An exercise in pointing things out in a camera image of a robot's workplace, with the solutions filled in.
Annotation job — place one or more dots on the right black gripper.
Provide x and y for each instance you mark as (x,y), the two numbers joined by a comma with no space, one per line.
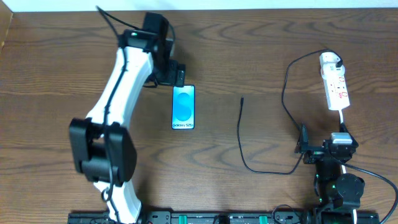
(315,149)

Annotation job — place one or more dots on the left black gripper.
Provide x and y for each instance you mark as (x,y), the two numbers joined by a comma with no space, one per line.
(173,76)

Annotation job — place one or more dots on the blue Samsung Galaxy smartphone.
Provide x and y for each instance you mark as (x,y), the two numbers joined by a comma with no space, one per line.
(183,107)

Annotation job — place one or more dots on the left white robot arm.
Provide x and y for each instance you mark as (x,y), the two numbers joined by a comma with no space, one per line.
(101,145)

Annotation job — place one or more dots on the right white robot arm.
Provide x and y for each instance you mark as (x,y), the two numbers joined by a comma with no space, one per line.
(339,192)

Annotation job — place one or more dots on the white USB charger plug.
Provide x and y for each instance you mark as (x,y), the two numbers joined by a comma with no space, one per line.
(331,57)

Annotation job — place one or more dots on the white power strip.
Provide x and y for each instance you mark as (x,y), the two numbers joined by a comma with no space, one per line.
(335,86)

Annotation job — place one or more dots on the cardboard box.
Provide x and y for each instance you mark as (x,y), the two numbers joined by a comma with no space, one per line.
(5,21)

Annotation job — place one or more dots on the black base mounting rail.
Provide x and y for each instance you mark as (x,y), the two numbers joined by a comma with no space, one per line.
(285,217)

